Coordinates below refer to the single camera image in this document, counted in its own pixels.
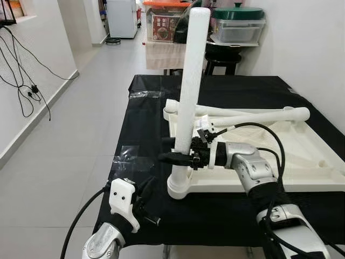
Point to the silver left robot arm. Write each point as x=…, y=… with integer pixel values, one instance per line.
x=105, y=243

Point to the black tablecloth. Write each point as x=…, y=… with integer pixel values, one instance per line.
x=140, y=216

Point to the grey metal table leg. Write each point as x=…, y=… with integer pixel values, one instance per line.
x=167, y=252
x=250, y=252

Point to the beige cloth covered table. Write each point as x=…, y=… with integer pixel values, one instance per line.
x=161, y=55

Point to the black round stool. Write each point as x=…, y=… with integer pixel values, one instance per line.
x=222, y=58

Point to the white plastic table top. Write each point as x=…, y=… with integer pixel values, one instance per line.
x=307, y=162

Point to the black plastic bag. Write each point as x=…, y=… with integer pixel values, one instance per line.
x=180, y=29

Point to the black round floor object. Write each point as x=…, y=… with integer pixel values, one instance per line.
x=113, y=41

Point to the orange lid storage box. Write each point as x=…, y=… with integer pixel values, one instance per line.
x=161, y=27

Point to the clear plastic container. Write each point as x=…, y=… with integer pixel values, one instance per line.
x=240, y=31

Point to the white appliance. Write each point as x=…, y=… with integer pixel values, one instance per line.
x=121, y=19

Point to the green pot lid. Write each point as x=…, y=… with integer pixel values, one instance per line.
x=237, y=13

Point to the orange container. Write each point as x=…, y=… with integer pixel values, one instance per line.
x=17, y=9

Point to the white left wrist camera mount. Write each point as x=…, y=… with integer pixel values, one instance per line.
x=121, y=197

